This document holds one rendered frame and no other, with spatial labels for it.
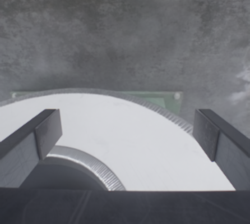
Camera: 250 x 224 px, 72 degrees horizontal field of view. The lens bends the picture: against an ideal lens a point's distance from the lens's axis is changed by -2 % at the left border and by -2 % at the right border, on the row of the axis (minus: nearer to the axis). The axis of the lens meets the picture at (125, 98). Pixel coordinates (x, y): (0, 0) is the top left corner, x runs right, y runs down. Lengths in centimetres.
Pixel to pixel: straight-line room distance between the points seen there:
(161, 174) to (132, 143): 13
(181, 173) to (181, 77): 58
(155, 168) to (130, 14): 61
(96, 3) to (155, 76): 45
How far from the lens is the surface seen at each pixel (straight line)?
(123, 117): 64
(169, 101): 105
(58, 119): 16
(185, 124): 63
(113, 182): 51
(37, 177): 73
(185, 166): 54
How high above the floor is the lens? 79
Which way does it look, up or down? 49 degrees down
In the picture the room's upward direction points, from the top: 175 degrees counter-clockwise
